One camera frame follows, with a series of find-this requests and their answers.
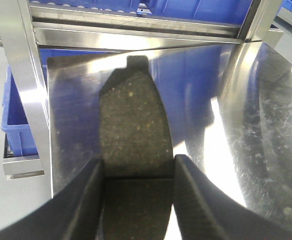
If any grey brake pad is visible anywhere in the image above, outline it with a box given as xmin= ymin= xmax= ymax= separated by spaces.
xmin=99 ymin=55 xmax=175 ymax=240

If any blue plastic bin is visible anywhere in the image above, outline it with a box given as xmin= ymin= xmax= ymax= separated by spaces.
xmin=139 ymin=0 xmax=253 ymax=25
xmin=28 ymin=0 xmax=140 ymax=13

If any blue bin under table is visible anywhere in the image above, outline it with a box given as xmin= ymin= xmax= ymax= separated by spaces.
xmin=2 ymin=48 xmax=114 ymax=157

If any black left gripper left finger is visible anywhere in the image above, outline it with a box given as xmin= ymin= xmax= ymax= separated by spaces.
xmin=0 ymin=159 xmax=104 ymax=240

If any stainless steel rack frame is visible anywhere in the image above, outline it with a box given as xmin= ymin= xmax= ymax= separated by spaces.
xmin=0 ymin=0 xmax=292 ymax=181

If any right blue plastic bin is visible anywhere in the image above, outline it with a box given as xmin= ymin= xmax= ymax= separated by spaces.
xmin=139 ymin=0 xmax=253 ymax=25

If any left blue plastic bin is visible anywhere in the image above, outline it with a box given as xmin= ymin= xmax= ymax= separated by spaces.
xmin=28 ymin=0 xmax=140 ymax=13

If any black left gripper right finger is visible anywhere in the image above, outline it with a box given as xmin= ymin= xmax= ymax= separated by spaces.
xmin=173 ymin=154 xmax=292 ymax=240

